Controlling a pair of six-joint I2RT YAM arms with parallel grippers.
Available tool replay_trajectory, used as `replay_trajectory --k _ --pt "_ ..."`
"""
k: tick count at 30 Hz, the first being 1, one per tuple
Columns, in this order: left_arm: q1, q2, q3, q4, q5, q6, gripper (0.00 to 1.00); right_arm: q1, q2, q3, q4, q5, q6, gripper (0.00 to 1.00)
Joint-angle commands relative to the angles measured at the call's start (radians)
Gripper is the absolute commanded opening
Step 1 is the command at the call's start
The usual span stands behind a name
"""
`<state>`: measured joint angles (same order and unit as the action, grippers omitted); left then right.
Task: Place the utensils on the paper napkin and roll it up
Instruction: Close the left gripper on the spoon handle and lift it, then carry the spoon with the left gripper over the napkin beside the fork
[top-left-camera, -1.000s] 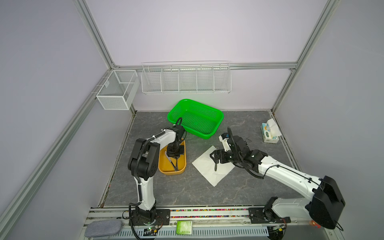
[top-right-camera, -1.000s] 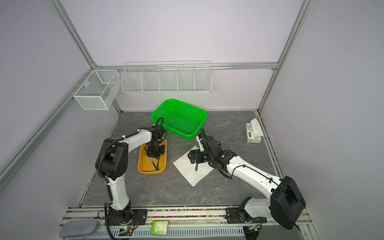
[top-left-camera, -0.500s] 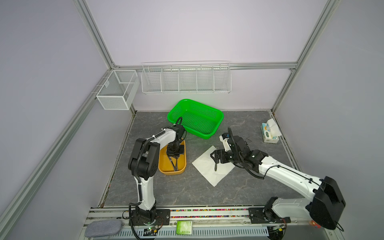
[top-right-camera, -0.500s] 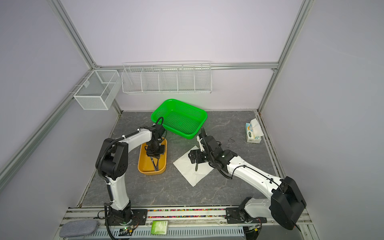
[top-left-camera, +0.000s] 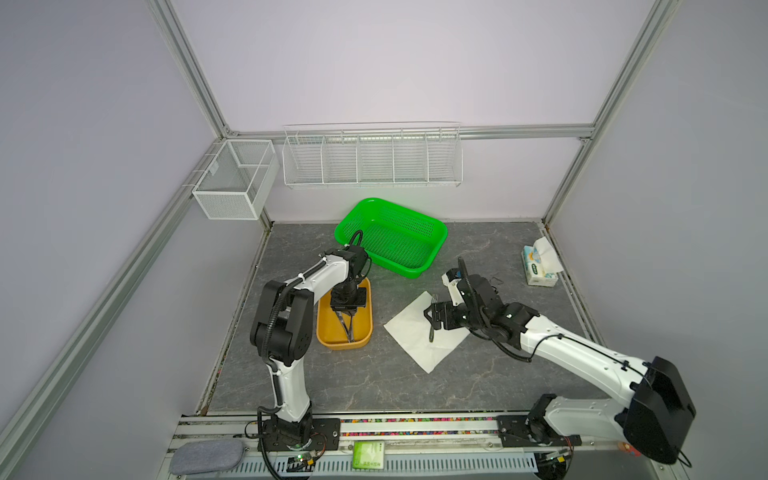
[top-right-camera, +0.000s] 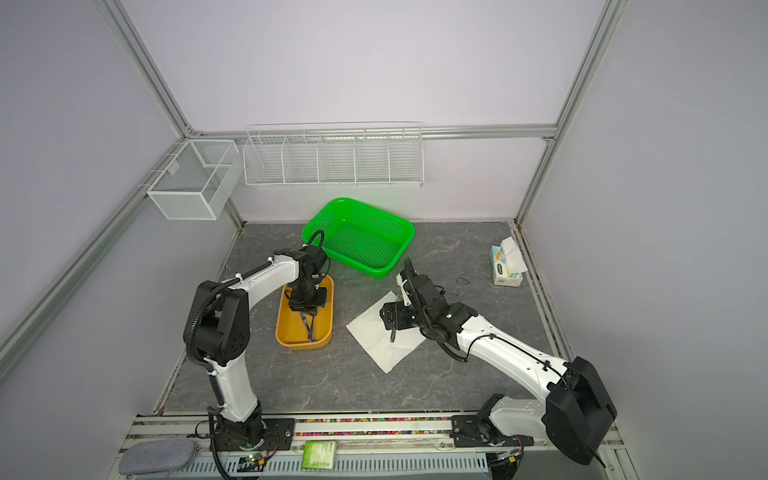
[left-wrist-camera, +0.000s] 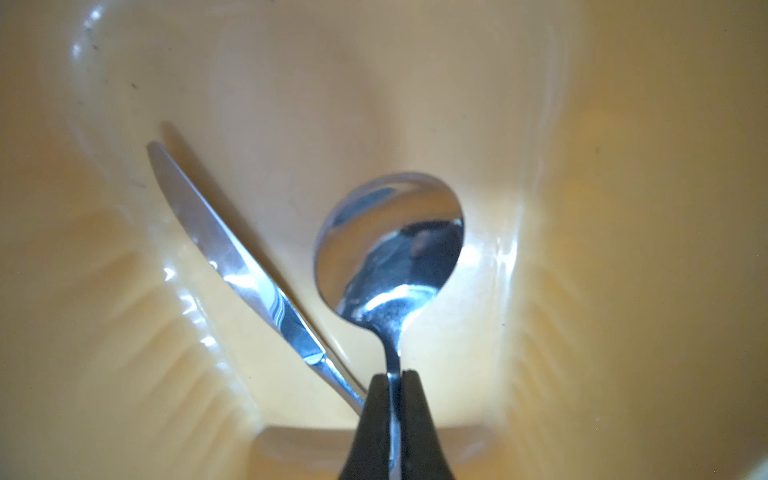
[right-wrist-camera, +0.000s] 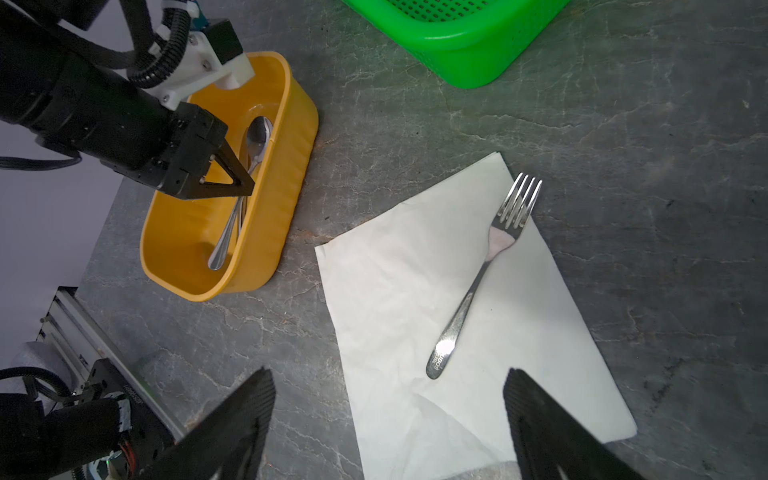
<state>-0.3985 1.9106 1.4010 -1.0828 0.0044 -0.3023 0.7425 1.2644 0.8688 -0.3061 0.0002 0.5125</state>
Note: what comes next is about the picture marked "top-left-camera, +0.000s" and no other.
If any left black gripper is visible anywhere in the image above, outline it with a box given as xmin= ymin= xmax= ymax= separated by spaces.
xmin=330 ymin=280 xmax=367 ymax=315

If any silver spoon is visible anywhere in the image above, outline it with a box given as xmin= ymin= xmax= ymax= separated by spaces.
xmin=336 ymin=311 xmax=354 ymax=343

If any white paper napkin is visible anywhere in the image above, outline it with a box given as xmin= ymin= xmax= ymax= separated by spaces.
xmin=384 ymin=291 xmax=469 ymax=373

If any silver fork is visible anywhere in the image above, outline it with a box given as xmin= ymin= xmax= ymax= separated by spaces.
xmin=340 ymin=310 xmax=355 ymax=342

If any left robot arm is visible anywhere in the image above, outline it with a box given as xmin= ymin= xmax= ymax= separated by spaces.
xmin=250 ymin=229 xmax=371 ymax=449

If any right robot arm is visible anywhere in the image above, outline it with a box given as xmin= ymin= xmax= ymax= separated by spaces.
xmin=423 ymin=269 xmax=696 ymax=465

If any yellow plastic tray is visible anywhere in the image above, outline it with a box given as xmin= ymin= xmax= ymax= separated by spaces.
xmin=316 ymin=279 xmax=374 ymax=350

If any green plastic basket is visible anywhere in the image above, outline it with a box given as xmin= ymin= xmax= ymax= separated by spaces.
xmin=334 ymin=198 xmax=448 ymax=279

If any tissue box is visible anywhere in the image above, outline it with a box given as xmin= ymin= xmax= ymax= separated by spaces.
xmin=522 ymin=237 xmax=564 ymax=288

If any white mesh box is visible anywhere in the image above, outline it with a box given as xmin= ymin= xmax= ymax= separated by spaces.
xmin=192 ymin=139 xmax=280 ymax=221

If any green card box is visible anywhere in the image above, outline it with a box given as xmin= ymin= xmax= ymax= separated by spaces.
xmin=352 ymin=441 xmax=386 ymax=470

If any grey cloth pad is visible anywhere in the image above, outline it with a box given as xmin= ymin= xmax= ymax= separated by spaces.
xmin=169 ymin=438 xmax=245 ymax=476

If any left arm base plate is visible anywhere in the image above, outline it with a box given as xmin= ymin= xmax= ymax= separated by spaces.
xmin=259 ymin=417 xmax=341 ymax=452

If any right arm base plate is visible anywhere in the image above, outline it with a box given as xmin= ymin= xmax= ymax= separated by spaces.
xmin=496 ymin=414 xmax=582 ymax=448

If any white wire rack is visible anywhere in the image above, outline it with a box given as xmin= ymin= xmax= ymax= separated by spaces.
xmin=282 ymin=121 xmax=464 ymax=188

